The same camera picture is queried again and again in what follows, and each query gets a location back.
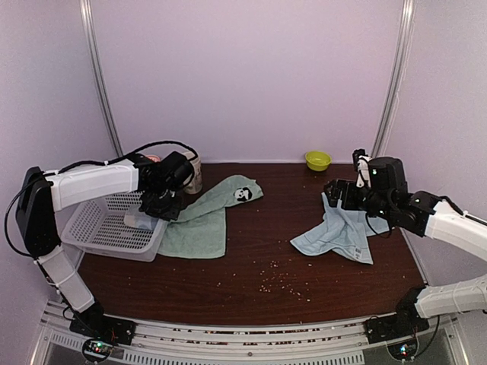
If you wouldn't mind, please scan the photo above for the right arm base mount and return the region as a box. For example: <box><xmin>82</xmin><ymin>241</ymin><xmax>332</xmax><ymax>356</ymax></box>
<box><xmin>364</xmin><ymin>305</ymin><xmax>429</xmax><ymax>363</ymax></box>

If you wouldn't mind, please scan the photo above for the front aluminium rail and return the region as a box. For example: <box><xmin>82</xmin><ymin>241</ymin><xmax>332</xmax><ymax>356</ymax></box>
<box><xmin>37</xmin><ymin>300</ymin><xmax>463</xmax><ymax>365</ymax></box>

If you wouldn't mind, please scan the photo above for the rolled towel in basket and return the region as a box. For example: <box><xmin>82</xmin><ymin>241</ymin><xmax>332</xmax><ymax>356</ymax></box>
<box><xmin>123</xmin><ymin>207</ymin><xmax>159</xmax><ymax>231</ymax></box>

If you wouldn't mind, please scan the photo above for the beige ceramic mug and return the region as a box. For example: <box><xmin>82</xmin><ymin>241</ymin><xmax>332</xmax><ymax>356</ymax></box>
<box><xmin>183</xmin><ymin>151</ymin><xmax>202</xmax><ymax>195</ymax></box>

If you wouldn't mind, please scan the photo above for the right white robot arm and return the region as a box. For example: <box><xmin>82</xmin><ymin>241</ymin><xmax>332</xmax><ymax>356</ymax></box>
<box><xmin>323</xmin><ymin>149</ymin><xmax>486</xmax><ymax>336</ymax></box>

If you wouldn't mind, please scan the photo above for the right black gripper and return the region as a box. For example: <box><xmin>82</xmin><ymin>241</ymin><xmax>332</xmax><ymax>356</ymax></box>
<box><xmin>323</xmin><ymin>179</ymin><xmax>393</xmax><ymax>222</ymax></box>

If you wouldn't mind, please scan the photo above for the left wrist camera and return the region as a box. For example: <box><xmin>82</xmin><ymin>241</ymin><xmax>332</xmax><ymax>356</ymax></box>
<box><xmin>160</xmin><ymin>151</ymin><xmax>195</xmax><ymax>190</ymax></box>

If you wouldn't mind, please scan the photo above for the right aluminium frame post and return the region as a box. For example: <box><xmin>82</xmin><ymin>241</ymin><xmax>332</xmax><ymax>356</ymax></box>
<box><xmin>371</xmin><ymin>0</ymin><xmax>415</xmax><ymax>157</ymax></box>

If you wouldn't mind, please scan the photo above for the red patterned bowl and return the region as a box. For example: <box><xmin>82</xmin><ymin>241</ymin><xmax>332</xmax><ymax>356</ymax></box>
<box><xmin>145</xmin><ymin>154</ymin><xmax>161</xmax><ymax>163</ymax></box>

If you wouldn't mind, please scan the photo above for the lime green bowl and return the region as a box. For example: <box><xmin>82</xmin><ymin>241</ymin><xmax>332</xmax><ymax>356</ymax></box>
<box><xmin>305</xmin><ymin>151</ymin><xmax>332</xmax><ymax>172</ymax></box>

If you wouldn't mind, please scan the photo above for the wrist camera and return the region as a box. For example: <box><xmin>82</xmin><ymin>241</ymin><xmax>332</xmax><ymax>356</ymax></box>
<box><xmin>160</xmin><ymin>151</ymin><xmax>195</xmax><ymax>190</ymax></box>
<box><xmin>352</xmin><ymin>149</ymin><xmax>371</xmax><ymax>188</ymax></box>

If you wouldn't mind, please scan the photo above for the white plastic basket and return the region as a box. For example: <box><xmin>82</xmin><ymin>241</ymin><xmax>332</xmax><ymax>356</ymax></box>
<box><xmin>61</xmin><ymin>192</ymin><xmax>168</xmax><ymax>262</ymax></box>

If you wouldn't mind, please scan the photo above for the aluminium frame post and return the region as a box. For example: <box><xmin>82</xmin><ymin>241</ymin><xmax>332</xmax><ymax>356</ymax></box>
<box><xmin>79</xmin><ymin>0</ymin><xmax>123</xmax><ymax>157</ymax></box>
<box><xmin>371</xmin><ymin>0</ymin><xmax>415</xmax><ymax>157</ymax></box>

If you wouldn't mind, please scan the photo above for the light blue towel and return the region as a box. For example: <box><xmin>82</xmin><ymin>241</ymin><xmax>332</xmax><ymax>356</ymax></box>
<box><xmin>291</xmin><ymin>194</ymin><xmax>389</xmax><ymax>265</ymax></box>

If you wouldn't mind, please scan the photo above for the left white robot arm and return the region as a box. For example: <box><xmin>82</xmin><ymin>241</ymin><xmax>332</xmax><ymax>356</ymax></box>
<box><xmin>14</xmin><ymin>152</ymin><xmax>194</xmax><ymax>338</ymax></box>

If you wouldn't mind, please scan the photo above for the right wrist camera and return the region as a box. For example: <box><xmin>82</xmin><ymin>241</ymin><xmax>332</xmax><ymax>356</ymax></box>
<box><xmin>352</xmin><ymin>149</ymin><xmax>371</xmax><ymax>188</ymax></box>

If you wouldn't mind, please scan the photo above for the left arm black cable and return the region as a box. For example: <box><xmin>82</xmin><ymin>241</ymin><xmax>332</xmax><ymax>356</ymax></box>
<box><xmin>4</xmin><ymin>139</ymin><xmax>201</xmax><ymax>258</ymax></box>

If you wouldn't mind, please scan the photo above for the left aluminium frame post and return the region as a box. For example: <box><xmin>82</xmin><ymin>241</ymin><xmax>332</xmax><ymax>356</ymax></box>
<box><xmin>79</xmin><ymin>0</ymin><xmax>123</xmax><ymax>157</ymax></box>

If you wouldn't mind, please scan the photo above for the green panda towel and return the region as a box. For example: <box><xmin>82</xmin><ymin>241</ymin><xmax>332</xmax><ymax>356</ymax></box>
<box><xmin>158</xmin><ymin>175</ymin><xmax>263</xmax><ymax>259</ymax></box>

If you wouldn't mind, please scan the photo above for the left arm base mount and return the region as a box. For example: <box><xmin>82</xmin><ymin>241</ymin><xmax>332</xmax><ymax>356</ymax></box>
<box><xmin>69</xmin><ymin>302</ymin><xmax>136</xmax><ymax>364</ymax></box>

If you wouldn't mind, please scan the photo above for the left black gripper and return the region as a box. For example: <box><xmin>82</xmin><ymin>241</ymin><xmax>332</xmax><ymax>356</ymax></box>
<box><xmin>140</xmin><ymin>184</ymin><xmax>183</xmax><ymax>221</ymax></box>

